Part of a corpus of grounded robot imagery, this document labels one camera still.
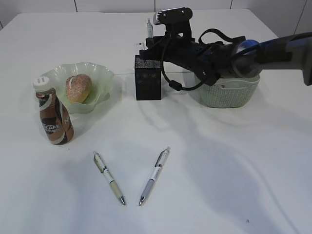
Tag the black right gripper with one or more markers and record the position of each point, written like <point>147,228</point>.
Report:
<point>208,61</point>

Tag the light blue pen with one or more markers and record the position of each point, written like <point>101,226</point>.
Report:
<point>149,29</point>

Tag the clear plastic ruler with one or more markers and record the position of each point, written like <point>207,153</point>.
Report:
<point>139,46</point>

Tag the bread roll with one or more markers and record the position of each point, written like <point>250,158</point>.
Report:
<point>78,88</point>

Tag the Nescafe coffee bottle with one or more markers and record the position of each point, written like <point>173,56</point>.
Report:
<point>53,114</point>

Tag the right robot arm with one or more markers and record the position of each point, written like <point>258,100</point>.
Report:
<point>240,58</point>

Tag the green plastic basket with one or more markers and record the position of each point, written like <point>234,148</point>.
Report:
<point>237,92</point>

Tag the black pen holder box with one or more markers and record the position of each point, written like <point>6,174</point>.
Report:
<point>147,79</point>

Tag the grey blue pen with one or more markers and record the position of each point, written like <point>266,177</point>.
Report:
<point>154,176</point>

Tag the green glass wavy plate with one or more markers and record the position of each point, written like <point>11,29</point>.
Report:
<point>102,84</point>

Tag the beige pen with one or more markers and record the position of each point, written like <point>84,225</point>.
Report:
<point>101,165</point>

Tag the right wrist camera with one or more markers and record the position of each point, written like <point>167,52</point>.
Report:
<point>173,15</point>

